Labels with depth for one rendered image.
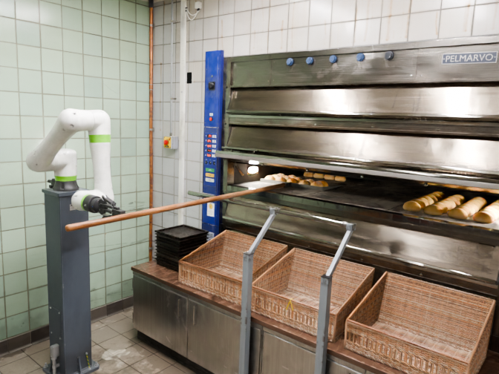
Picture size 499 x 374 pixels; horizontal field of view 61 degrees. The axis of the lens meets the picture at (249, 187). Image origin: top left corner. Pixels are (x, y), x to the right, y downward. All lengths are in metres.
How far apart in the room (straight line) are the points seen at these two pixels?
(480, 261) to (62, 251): 2.31
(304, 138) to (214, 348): 1.42
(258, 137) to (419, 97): 1.09
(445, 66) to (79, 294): 2.48
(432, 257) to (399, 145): 0.62
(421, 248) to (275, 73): 1.41
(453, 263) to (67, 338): 2.29
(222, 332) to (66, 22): 2.36
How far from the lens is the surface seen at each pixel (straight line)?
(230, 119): 3.09
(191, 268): 2.80
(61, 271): 2.82
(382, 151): 2.47
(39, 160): 2.62
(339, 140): 2.60
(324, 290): 2.07
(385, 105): 2.47
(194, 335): 2.88
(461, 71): 2.39
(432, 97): 2.41
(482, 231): 2.38
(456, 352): 2.42
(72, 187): 2.76
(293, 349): 2.37
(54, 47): 3.36
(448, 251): 2.44
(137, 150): 3.69
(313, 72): 2.72
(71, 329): 3.00
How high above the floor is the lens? 1.67
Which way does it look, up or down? 9 degrees down
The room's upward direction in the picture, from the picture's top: 2 degrees clockwise
